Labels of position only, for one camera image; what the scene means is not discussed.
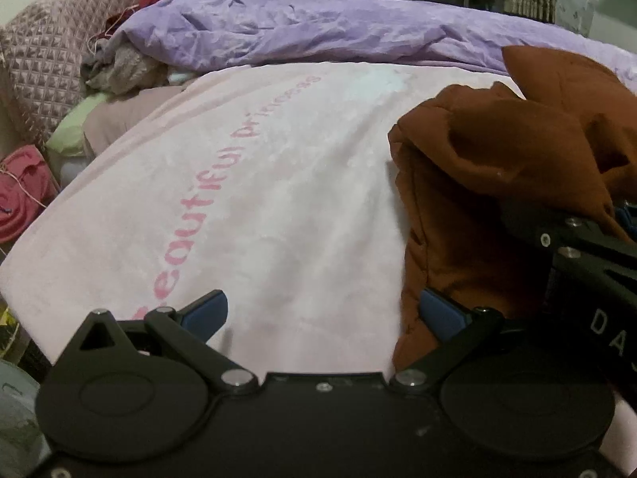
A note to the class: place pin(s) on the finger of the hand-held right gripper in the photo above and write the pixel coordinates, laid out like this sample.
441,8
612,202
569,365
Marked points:
547,226
592,265

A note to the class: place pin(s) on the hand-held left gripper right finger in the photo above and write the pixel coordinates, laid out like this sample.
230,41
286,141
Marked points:
440,317

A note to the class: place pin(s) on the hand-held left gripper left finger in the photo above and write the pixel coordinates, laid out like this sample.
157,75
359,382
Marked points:
206,309

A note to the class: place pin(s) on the brown large garment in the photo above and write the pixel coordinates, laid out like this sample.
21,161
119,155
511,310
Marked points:
497,184

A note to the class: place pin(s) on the pink printed blanket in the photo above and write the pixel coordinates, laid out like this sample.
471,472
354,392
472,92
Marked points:
249,199

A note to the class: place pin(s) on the pink bag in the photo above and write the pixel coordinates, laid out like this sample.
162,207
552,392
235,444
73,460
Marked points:
22,194

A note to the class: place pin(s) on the pale grey-green container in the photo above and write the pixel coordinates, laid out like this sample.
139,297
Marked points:
17,418

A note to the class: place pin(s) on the light green pillow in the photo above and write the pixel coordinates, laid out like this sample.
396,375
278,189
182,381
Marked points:
74,129

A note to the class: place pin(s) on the white patterned bag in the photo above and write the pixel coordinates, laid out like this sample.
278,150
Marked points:
577,2

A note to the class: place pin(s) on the purple duvet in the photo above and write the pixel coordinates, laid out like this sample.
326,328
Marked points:
348,25

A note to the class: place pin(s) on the mauve quilted pillow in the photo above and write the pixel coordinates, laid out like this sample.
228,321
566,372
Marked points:
64,45

